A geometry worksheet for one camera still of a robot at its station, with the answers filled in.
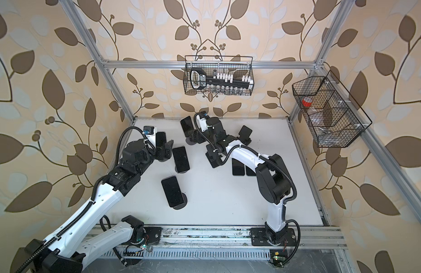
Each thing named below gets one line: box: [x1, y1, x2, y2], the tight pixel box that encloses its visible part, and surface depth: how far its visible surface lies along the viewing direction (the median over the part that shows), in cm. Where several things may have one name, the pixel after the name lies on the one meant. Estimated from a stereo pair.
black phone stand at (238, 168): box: [231, 158, 246, 176], surface depth 96 cm
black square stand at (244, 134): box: [236, 125, 253, 146], surface depth 103 cm
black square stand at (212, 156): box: [205, 143, 222, 169], surface depth 96 cm
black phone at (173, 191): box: [161, 175, 185, 208], surface depth 79 cm
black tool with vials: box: [190, 67, 254, 90], surface depth 84 cm
